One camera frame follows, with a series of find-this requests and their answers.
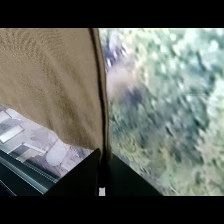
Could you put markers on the tan garment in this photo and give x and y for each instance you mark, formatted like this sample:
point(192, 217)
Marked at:
point(53, 80)

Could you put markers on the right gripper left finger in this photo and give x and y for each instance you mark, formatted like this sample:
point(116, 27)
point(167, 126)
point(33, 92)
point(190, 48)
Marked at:
point(80, 180)

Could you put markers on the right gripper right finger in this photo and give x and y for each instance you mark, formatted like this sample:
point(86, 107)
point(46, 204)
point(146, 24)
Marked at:
point(130, 181)

